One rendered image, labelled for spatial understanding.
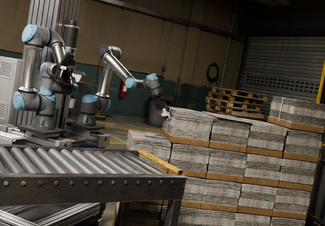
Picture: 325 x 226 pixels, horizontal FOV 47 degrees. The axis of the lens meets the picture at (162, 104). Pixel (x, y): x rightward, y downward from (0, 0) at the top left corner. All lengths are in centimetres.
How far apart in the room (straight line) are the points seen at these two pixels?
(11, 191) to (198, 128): 153
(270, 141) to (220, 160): 40
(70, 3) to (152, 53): 749
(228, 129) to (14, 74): 159
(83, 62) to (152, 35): 204
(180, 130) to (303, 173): 104
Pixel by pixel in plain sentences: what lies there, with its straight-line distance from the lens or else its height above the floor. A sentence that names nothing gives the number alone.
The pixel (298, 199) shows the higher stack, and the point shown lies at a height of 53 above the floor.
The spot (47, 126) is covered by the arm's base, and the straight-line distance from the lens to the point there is 254.
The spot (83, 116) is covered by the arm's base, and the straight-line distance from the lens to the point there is 295.
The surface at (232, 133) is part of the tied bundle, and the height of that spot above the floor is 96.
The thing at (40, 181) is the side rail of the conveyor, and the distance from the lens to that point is 163.
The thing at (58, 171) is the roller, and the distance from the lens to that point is 177.
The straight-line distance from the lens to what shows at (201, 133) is 276.
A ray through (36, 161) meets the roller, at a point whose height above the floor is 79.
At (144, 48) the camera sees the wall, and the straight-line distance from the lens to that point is 1015.
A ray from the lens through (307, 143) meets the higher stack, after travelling 311.
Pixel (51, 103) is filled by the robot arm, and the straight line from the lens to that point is 255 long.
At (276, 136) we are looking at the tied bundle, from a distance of 298.
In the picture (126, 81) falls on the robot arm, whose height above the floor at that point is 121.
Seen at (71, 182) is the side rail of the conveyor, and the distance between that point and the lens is 167.
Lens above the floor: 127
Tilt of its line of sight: 4 degrees down
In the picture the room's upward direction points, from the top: 10 degrees clockwise
